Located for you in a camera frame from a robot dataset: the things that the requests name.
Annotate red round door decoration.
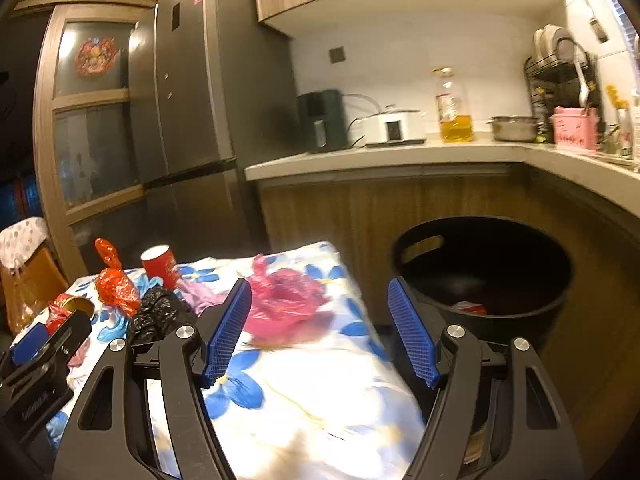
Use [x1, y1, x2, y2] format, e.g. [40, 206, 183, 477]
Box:
[75, 35, 121, 80]

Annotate wooden glass door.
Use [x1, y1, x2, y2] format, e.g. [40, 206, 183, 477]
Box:
[32, 5, 161, 281]

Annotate steel bowl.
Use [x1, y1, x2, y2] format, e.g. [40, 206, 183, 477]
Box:
[487, 115, 542, 142]

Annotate black plastic bag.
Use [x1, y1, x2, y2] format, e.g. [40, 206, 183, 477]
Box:
[129, 287, 198, 346]

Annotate wooden lower cabinet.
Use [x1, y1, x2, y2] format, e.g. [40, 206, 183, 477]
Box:
[257, 162, 640, 461]

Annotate red plastic bag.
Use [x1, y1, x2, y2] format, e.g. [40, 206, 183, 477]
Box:
[94, 237, 142, 318]

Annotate black dish rack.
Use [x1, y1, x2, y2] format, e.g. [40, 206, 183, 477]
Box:
[524, 52, 601, 126]

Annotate red paper cup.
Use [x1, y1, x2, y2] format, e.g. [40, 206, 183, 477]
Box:
[140, 245, 183, 291]

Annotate purple plastic bag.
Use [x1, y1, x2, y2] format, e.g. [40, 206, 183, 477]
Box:
[175, 275, 232, 312]

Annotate polka dot chair cover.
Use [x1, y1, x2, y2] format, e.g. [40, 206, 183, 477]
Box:
[0, 216, 51, 271]

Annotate cooking oil bottle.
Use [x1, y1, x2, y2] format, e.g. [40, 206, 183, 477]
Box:
[431, 67, 475, 145]

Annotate wooden chair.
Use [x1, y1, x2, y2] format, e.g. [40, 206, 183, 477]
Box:
[0, 247, 71, 333]

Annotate white power cable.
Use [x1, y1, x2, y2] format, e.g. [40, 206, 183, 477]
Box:
[342, 92, 388, 111]

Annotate dark green air fryer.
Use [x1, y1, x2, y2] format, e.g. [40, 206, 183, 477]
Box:
[296, 89, 352, 154]

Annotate hanging metal spatula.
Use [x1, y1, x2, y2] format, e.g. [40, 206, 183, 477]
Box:
[582, 0, 610, 43]

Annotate white rice cooker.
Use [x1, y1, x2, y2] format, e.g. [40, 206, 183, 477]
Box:
[361, 106, 427, 148]

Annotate pink plastic basket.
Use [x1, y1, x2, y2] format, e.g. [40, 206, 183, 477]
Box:
[548, 106, 601, 152]

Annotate white bottle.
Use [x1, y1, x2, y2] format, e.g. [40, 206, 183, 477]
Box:
[630, 90, 640, 158]

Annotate crushed red gold cup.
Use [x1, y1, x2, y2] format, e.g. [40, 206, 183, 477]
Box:
[47, 292, 96, 336]

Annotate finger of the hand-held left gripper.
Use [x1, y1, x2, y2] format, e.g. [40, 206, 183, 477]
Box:
[11, 310, 93, 368]

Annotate white plate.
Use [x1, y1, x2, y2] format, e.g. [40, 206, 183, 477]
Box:
[532, 24, 576, 63]

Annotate white ladle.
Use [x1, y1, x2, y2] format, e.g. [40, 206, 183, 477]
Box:
[575, 60, 592, 111]

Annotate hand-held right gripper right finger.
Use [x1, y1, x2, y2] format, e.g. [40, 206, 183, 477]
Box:
[387, 276, 586, 480]

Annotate black round bin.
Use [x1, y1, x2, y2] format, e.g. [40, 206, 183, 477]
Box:
[390, 216, 574, 361]

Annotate window blinds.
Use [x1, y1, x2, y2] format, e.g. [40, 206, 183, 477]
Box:
[595, 0, 640, 56]

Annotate grey refrigerator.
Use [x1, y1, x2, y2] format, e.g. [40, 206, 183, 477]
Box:
[127, 0, 301, 261]

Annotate yellow flowers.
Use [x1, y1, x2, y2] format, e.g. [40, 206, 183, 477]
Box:
[605, 85, 629, 111]

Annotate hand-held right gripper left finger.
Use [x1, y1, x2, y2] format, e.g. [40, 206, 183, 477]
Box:
[52, 277, 252, 480]

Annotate pink plastic bag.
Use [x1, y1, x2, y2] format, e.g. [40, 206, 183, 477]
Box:
[242, 254, 333, 346]

